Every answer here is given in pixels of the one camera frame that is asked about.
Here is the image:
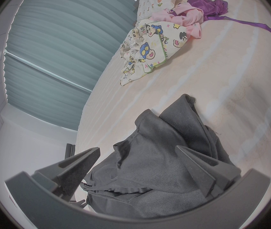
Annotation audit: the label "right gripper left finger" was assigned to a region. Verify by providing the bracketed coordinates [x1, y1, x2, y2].
[32, 147, 100, 198]

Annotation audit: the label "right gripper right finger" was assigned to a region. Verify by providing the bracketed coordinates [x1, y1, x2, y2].
[175, 145, 241, 198]

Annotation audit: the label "black trousers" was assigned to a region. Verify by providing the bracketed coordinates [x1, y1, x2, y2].
[81, 94, 234, 220]

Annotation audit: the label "bed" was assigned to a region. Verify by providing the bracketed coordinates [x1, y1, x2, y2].
[74, 0, 271, 210]

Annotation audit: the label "black chest of drawers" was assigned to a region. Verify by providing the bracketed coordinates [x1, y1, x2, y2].
[64, 143, 76, 159]

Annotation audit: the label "blue-green curtain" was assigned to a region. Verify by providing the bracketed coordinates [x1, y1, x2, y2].
[4, 55, 90, 131]
[5, 0, 138, 91]

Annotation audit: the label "white printed garment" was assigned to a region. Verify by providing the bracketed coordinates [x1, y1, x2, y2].
[119, 19, 190, 86]

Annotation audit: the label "pink garment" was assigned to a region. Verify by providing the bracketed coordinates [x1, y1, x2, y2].
[152, 2, 204, 39]

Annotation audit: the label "purple garment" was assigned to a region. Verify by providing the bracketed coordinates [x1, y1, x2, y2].
[187, 0, 271, 42]

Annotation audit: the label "white printed pillow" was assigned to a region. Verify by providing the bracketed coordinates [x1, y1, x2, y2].
[137, 0, 177, 21]

